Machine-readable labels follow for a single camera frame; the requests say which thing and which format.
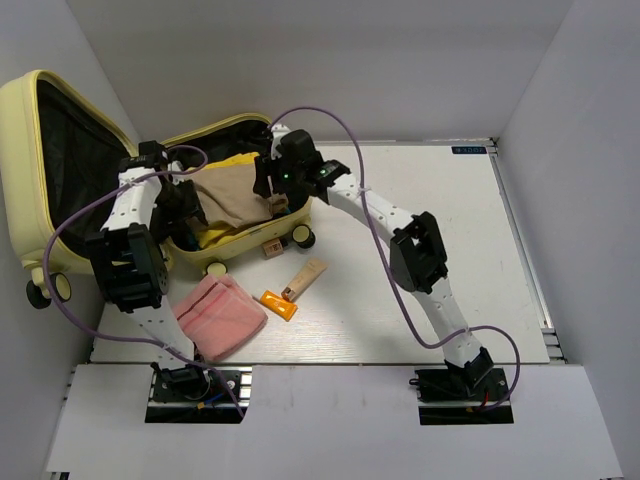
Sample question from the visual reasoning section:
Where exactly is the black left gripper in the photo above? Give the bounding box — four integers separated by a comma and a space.
156, 178, 209, 234

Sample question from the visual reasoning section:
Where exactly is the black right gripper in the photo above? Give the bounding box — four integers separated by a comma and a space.
253, 150, 305, 199

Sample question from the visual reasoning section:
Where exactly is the yellow garment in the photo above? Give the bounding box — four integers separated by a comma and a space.
191, 153, 270, 249

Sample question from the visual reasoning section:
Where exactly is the beige garment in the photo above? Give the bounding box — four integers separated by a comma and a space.
191, 164, 289, 229

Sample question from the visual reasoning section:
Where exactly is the pink towel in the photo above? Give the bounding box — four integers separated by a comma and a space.
172, 274, 268, 362

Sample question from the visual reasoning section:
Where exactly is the teal garment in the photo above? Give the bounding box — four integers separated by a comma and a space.
272, 208, 294, 219

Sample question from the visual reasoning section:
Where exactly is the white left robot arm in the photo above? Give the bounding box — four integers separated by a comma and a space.
85, 141, 208, 369

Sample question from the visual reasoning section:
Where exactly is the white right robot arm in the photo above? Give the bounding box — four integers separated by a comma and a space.
253, 124, 494, 399

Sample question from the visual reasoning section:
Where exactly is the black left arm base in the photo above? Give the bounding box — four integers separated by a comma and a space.
145, 365, 251, 425

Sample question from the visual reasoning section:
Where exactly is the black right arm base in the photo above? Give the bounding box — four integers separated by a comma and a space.
409, 368, 514, 426

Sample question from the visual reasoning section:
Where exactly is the small brown cosmetic bottle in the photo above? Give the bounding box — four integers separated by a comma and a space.
261, 237, 289, 259

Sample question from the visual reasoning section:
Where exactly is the beige cosmetic tube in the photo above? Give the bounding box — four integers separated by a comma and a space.
281, 258, 328, 302

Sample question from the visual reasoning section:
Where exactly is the yellow open suitcase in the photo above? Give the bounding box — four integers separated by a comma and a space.
1, 70, 315, 309

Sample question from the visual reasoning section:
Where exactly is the orange cosmetic tube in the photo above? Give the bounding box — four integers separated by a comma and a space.
258, 290, 298, 321

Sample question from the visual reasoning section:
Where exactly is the blue table label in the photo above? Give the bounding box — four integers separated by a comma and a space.
451, 145, 487, 155

